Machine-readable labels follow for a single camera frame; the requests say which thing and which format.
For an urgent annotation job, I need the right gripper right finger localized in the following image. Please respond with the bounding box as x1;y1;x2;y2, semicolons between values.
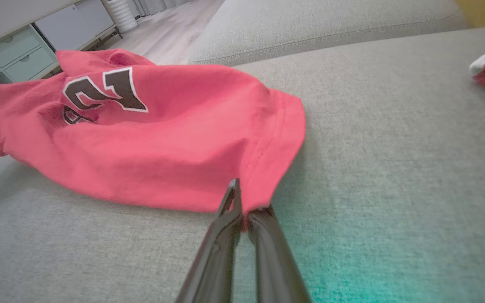
248;205;312;303

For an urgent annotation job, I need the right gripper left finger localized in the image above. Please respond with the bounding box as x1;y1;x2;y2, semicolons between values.
175;178;243;303

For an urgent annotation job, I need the red jersey with number print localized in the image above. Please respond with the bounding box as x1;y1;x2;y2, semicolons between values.
0;48;306;213

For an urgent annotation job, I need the yellow and grey sofa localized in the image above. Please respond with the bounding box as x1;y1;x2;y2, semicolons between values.
0;25;485;303

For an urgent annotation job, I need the grey sofa seat cushion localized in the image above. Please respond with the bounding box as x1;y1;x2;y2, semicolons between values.
188;0;468;66

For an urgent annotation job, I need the grey curtain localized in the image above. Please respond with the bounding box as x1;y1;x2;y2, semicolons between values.
127;0;192;17

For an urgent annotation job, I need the white ribbed floor vase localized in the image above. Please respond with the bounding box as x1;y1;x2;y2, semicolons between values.
107;0;139;33

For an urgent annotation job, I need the grey sideboard cabinet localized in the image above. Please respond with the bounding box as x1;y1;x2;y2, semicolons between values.
34;0;121;51

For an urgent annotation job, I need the white table with mint drawers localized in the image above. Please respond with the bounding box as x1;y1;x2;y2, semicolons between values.
0;0;83;87

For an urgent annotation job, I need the large yellow sofa backrest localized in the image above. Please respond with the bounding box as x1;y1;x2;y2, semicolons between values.
455;0;485;28

